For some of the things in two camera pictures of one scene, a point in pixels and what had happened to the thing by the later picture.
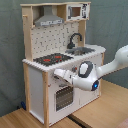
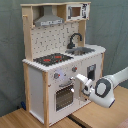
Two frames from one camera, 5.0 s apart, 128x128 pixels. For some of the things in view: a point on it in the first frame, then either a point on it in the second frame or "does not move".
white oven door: x=63 y=101 does not move
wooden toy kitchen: x=55 y=39 does not move
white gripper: x=66 y=74 to x=86 y=82
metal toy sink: x=80 y=51 does not move
